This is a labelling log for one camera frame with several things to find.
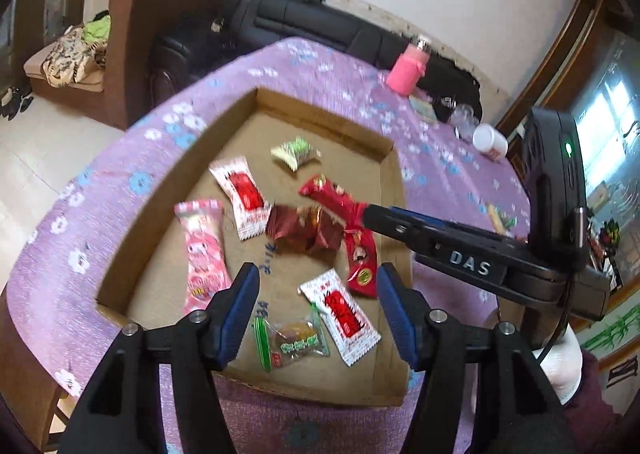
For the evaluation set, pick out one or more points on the black shoes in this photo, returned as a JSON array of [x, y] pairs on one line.
[[15, 103]]

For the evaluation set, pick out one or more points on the pink cartoon snack packet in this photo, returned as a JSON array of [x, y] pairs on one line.
[[202, 254]]

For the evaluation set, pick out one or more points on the cardboard box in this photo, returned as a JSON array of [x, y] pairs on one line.
[[280, 133]]

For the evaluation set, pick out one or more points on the red cartoon girl snack packet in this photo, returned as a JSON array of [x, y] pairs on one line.
[[327, 194], [361, 264]]

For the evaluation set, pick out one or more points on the clear plastic cup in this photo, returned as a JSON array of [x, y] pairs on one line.
[[462, 116]]

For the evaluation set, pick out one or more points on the long beige biscuit stick packet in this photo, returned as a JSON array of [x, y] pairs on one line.
[[500, 219]]

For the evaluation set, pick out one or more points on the white plastic jar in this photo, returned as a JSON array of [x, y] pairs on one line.
[[490, 141]]

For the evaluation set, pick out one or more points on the dark red foil snack packet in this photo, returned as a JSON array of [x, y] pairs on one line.
[[300, 229]]

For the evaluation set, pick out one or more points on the wooden glass cabinet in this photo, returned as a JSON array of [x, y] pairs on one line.
[[597, 3]]

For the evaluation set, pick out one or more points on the pink bottle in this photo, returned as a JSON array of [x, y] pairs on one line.
[[407, 68]]

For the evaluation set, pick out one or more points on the brown armchair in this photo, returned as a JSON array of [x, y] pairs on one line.
[[135, 33]]

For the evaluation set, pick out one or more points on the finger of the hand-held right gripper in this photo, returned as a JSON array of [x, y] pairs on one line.
[[425, 244], [470, 231]]

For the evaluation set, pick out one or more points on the folded green cloth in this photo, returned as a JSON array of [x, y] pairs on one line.
[[421, 106]]

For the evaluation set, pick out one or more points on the black sofa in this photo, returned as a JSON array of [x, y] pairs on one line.
[[300, 23]]

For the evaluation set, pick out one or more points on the person's right forearm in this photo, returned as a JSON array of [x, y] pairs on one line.
[[595, 409]]

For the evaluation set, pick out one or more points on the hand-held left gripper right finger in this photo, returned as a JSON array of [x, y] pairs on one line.
[[397, 314]]

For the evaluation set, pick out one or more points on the white and red snack packet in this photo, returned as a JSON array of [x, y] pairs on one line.
[[342, 319], [245, 194]]

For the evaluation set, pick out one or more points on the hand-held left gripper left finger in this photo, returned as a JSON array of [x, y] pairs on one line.
[[235, 314]]

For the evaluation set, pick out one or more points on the purple floral tablecloth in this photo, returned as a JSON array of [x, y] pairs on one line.
[[150, 158]]

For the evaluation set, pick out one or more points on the pile of clothes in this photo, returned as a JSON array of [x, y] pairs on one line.
[[70, 53]]

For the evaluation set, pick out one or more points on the green and white snack packet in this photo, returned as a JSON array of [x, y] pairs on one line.
[[295, 152]]

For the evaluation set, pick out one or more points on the clear green-edged snack packet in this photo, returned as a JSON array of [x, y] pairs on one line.
[[295, 339]]

